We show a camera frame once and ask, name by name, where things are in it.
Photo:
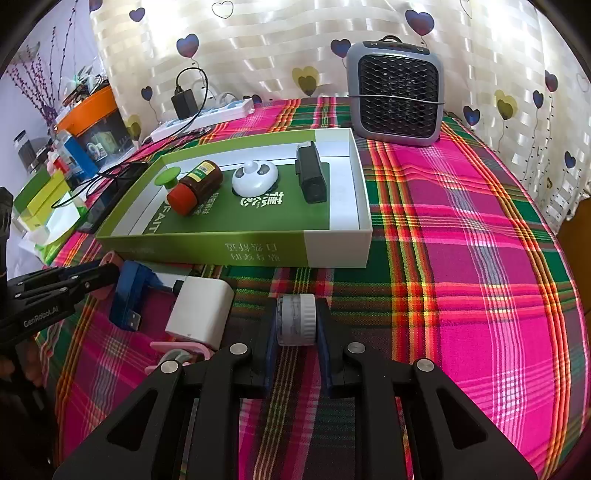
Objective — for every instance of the black phone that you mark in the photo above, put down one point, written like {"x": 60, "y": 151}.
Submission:
{"x": 94, "y": 217}

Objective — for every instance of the orange storage container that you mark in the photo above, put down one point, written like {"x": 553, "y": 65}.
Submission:
{"x": 90, "y": 108}

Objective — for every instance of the black power adapter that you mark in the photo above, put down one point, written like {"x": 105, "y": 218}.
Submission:
{"x": 184, "y": 105}

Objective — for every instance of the grey desk heater fan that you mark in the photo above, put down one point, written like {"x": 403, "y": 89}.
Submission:
{"x": 395, "y": 92}

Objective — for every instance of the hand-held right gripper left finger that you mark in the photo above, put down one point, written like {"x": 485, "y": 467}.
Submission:
{"x": 270, "y": 341}

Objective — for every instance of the white charger plug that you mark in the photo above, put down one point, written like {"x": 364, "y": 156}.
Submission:
{"x": 198, "y": 309}

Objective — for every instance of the brown bottle with red cap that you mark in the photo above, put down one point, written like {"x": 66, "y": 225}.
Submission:
{"x": 194, "y": 187}

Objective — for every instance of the blue usb hub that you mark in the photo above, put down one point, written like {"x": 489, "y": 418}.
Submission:
{"x": 131, "y": 290}

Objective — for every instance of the white power strip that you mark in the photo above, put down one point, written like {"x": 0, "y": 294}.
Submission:
{"x": 217, "y": 113}

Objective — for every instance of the purple flower branches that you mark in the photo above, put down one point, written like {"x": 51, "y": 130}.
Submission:
{"x": 41, "y": 83}

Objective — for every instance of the green and white round knob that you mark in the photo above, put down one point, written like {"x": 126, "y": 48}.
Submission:
{"x": 167, "y": 177}

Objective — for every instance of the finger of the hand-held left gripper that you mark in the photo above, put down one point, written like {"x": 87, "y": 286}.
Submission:
{"x": 92, "y": 272}
{"x": 60, "y": 297}

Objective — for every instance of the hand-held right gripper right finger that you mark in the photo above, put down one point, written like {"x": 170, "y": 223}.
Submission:
{"x": 325, "y": 341}

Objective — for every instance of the pink green plaid tablecloth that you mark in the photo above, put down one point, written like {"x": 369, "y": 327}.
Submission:
{"x": 461, "y": 277}

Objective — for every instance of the green tissue pack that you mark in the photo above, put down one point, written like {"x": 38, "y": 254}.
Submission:
{"x": 55, "y": 226}

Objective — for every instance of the blue and white box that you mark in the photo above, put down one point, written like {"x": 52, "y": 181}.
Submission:
{"x": 76, "y": 154}

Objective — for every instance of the white ribbed cap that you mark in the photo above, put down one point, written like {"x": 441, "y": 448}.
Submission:
{"x": 296, "y": 321}

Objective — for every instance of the black rectangular device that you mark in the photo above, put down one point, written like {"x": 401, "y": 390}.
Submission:
{"x": 310, "y": 173}

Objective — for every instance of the wooden wardrobe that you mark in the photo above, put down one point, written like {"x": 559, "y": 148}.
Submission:
{"x": 579, "y": 258}

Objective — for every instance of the lime green box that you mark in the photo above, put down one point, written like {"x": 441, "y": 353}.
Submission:
{"x": 39, "y": 196}

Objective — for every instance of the person's left hand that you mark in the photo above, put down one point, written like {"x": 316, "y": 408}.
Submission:
{"x": 30, "y": 371}

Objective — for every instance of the white round panda gadget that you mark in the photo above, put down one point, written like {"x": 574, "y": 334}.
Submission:
{"x": 254, "y": 180}

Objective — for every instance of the pink and white clip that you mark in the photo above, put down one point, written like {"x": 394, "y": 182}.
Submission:
{"x": 180, "y": 347}

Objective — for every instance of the dark jar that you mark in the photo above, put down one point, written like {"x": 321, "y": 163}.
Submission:
{"x": 23, "y": 150}

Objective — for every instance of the white curtain with hearts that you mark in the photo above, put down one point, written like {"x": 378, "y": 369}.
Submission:
{"x": 277, "y": 37}

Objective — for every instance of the green and white cardboard box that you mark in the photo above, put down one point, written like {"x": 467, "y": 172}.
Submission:
{"x": 258, "y": 249}

